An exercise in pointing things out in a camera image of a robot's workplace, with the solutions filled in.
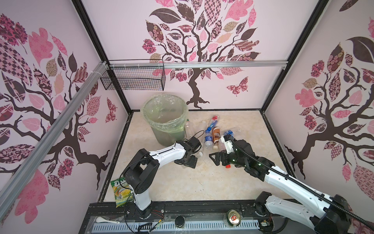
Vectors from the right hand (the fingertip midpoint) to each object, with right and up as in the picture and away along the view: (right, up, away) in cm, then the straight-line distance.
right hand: (215, 152), depth 76 cm
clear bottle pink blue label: (+4, +17, +30) cm, 35 cm away
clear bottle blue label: (-1, +5, +21) cm, 21 cm away
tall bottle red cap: (+10, -11, +12) cm, 20 cm away
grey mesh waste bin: (-32, +5, +21) cm, 38 cm away
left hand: (-16, -10, +12) cm, 22 cm away
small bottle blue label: (+14, +9, +23) cm, 29 cm away
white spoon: (-59, -33, -5) cm, 68 cm away
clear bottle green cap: (-15, +12, +26) cm, 32 cm away
